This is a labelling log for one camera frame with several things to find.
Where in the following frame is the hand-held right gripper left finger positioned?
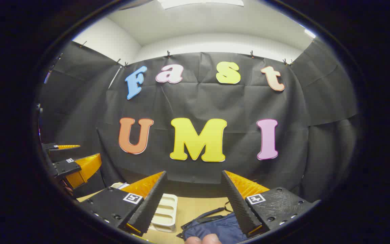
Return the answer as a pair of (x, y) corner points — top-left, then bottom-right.
(78, 170), (168, 237)

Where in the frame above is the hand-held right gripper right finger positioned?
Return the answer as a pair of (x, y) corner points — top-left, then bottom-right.
(221, 170), (321, 238)

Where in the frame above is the cream plastic bookshelf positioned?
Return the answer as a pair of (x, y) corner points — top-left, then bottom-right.
(110, 182), (178, 233)

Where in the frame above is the black backdrop cloth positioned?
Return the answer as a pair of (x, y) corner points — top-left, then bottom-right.
(38, 41), (360, 204)

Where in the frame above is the blue and grey schoolbag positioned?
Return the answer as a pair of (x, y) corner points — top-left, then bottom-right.
(176, 202), (250, 244)

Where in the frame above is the ceiling light panel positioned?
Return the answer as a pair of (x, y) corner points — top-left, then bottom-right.
(157, 0), (245, 9)

